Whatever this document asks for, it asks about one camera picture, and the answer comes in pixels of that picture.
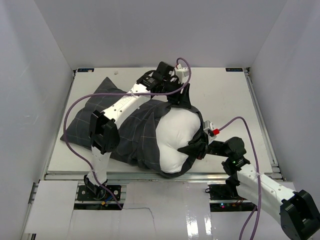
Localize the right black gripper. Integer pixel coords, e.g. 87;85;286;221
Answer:
177;131;231;160

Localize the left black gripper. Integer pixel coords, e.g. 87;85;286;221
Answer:
161;80;191;109

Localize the white pillow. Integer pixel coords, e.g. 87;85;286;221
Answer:
156;107;201;174

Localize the dark grey checked pillowcase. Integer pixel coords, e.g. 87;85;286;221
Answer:
60;77;208;178

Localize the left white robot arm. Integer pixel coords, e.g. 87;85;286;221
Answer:
84;61;191;200

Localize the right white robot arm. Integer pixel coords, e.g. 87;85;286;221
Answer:
178;137;320;240

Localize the right blue corner label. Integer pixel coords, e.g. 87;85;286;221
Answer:
225;67;243;72

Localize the blue corner label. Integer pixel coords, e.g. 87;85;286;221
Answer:
225;67;243;72
77;68;95;73

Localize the left blue corner label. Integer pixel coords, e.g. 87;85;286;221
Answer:
77;68;95;73

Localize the white paper sheet left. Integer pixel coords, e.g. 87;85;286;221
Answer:
25;180;78;239

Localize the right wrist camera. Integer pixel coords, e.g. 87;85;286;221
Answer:
203;120;220;138

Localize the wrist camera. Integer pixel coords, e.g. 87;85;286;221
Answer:
203;120;220;138
174;64;190;82

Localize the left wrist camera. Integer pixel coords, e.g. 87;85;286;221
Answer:
174;64;190;82

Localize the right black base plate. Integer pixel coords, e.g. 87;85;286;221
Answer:
205;184;255;212

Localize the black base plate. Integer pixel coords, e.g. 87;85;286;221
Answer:
205;184;255;212
74;183;126;211

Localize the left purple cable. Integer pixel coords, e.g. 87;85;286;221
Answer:
62;57;193;210

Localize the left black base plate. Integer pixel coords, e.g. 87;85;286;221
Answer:
74;183;126;211

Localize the aluminium front rail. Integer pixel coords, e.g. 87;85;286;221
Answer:
44;172;229;182

